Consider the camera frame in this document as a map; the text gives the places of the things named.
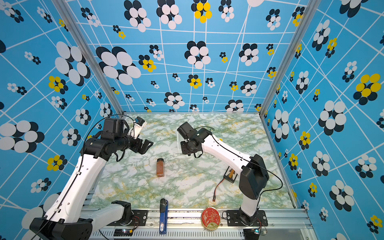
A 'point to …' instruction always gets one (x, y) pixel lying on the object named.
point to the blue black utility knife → (163, 216)
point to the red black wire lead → (214, 193)
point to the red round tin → (210, 218)
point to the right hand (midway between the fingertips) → (187, 149)
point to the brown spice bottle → (160, 167)
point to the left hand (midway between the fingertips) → (145, 137)
